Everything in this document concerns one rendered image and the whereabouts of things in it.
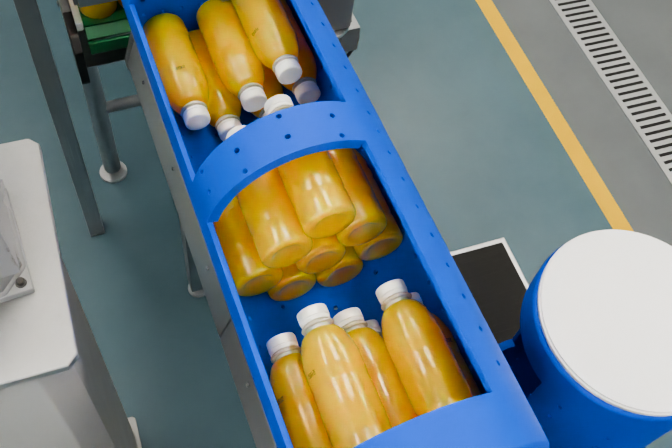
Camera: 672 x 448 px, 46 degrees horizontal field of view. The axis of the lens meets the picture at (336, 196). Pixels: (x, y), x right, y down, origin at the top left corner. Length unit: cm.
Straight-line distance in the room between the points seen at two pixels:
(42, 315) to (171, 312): 126
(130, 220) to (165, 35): 115
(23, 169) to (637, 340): 83
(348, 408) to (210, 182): 32
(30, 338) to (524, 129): 202
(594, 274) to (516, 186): 138
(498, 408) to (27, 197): 61
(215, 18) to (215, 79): 9
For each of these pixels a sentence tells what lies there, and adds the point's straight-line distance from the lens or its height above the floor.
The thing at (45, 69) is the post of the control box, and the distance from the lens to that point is 178.
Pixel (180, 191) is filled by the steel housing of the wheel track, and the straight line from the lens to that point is 134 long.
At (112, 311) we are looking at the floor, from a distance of 222.
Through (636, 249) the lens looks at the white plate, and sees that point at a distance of 123.
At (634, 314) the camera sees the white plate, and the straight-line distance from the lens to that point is 117.
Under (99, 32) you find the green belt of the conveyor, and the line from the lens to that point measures 155.
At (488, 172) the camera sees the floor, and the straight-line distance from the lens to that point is 253.
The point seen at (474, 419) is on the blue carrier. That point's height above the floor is 123.
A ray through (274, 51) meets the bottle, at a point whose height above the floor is 113.
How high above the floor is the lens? 199
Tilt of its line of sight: 57 degrees down
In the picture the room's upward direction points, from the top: 10 degrees clockwise
